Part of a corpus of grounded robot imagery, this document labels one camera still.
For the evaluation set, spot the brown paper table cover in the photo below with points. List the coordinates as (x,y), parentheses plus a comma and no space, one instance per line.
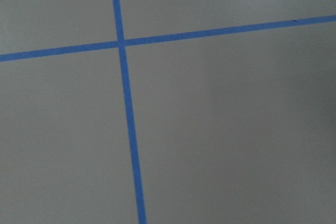
(167,111)

